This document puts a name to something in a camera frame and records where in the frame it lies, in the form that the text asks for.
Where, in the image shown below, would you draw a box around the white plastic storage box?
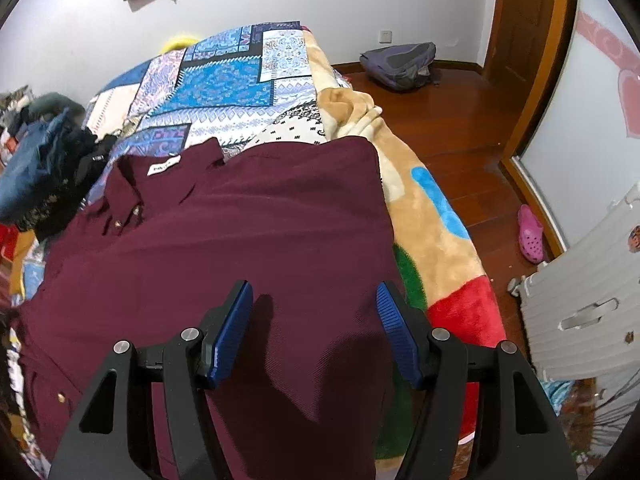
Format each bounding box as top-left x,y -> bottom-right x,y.
508,185 -> 640,380

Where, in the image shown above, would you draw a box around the grey green pillow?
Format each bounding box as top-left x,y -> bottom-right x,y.
27,92 -> 85,122

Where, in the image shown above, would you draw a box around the yellow pool noodle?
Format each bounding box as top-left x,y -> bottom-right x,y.
160,32 -> 201,55

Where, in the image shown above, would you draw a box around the pink croc shoe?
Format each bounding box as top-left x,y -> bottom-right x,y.
518,204 -> 544,264

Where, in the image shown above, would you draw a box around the black patterned folded garment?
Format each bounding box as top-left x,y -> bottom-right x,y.
16,127 -> 117,242

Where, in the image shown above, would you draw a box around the white wardrobe sliding door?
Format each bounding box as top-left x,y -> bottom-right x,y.
518,0 -> 639,248

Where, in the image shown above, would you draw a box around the blue patchwork bedspread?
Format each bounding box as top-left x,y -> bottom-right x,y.
84,21 -> 320,159

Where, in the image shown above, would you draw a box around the colourful fleece blanket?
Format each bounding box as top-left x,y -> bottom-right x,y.
301,29 -> 508,480

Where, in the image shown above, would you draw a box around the maroon button shirt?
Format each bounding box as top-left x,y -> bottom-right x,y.
17,138 -> 399,479

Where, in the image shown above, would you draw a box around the folded blue denim jeans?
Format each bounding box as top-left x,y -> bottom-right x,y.
1,108 -> 76,226

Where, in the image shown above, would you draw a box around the wall power socket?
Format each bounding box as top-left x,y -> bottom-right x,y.
378,30 -> 393,44

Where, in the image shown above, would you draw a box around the grey backpack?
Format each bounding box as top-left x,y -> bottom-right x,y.
359,42 -> 437,91

